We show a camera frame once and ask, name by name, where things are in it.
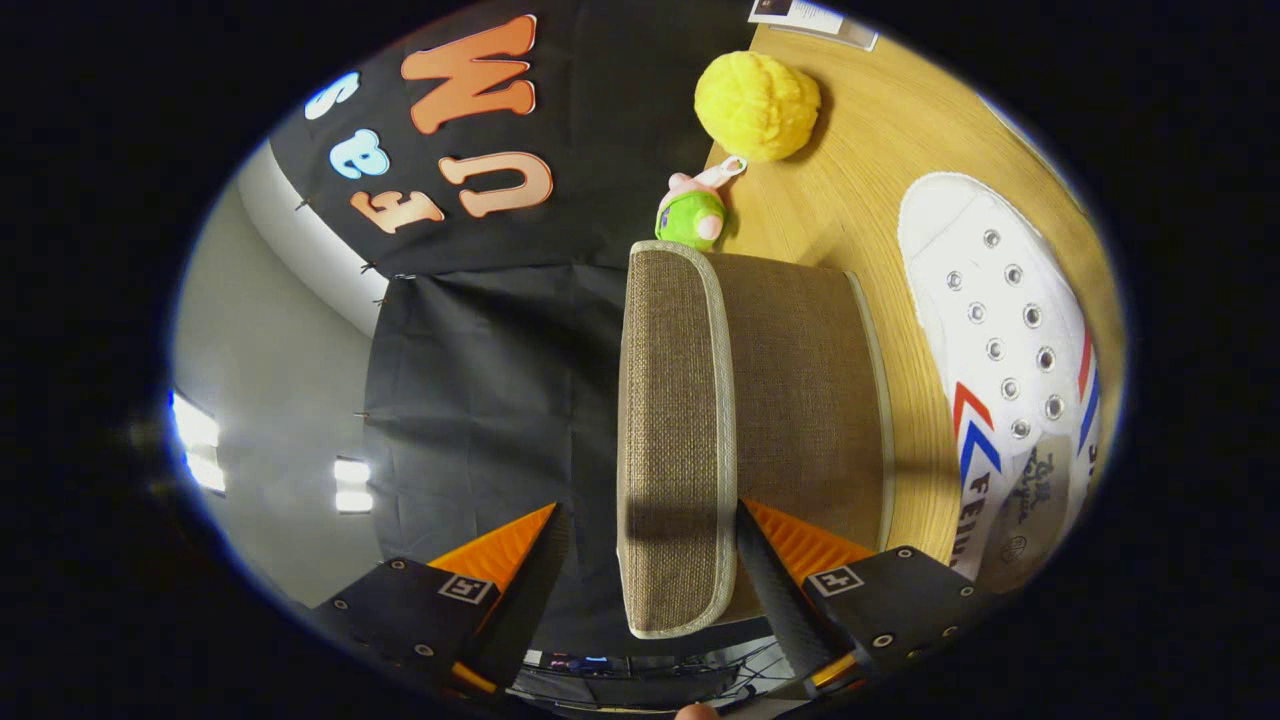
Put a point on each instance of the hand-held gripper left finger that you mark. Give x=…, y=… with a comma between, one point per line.
x=530, y=600

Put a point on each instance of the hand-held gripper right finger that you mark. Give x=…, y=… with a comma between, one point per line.
x=780, y=600

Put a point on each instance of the brown fabric storage box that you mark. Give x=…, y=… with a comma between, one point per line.
x=800, y=400

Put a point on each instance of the white canvas shoe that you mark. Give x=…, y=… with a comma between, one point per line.
x=1000, y=300

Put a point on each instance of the ceiling light panel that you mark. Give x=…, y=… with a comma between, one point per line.
x=195, y=440
x=350, y=485

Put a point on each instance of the green and pink plush toy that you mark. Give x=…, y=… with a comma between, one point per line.
x=688, y=220

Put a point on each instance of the yellow plush toy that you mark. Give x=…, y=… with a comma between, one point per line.
x=755, y=105

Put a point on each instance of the white paperback book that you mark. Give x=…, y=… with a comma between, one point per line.
x=810, y=15

